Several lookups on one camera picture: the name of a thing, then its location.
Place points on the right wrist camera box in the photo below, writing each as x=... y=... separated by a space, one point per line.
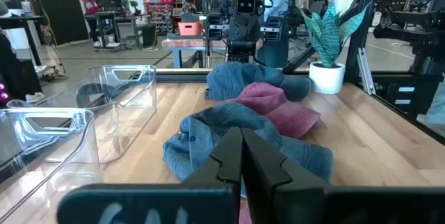
x=245 y=5

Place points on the silver aluminium bracket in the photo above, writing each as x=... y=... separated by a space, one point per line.
x=365 y=74

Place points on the clear plastic bin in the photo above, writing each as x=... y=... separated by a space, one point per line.
x=34 y=196
x=121 y=112

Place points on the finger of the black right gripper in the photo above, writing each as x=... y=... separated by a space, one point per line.
x=252 y=29
x=239 y=29

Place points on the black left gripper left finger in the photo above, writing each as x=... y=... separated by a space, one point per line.
x=194 y=203

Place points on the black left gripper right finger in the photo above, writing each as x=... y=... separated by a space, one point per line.
x=313 y=206

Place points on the black rolling desk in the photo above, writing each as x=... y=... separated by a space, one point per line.
x=104 y=14

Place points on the orange storage bin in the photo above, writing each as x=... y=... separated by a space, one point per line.
x=190 y=29

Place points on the maroon cap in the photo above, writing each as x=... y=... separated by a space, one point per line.
x=278 y=109

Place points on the blue denim cap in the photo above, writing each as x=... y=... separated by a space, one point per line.
x=236 y=78
x=208 y=130

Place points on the shelf with colourful items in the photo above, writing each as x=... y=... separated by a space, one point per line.
x=160 y=13

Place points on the white shoe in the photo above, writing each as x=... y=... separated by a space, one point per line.
x=34 y=97

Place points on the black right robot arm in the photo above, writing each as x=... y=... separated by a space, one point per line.
x=242 y=51

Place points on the potted snake plant white pot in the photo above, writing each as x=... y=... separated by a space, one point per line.
x=327 y=79

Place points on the black robot equipment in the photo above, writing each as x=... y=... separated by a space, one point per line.
x=417 y=39

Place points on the wooden workbench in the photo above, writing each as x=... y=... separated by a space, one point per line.
x=187 y=43

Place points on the black partition screen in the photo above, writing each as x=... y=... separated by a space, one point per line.
x=62 y=12

